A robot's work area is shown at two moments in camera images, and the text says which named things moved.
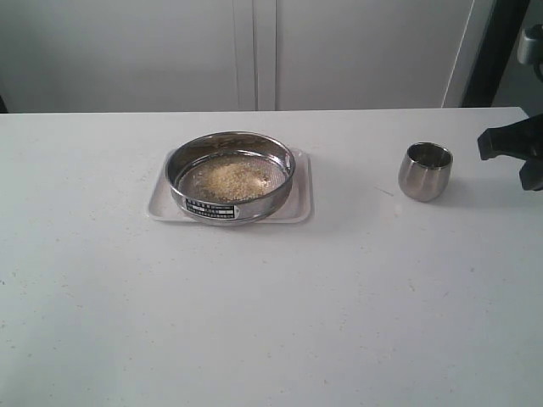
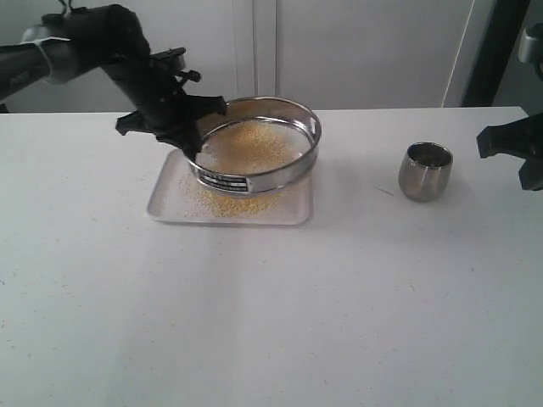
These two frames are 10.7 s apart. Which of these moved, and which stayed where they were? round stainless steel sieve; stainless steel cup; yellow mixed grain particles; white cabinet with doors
Moved: yellow mixed grain particles; round stainless steel sieve
Stayed: white cabinet with doors; stainless steel cup
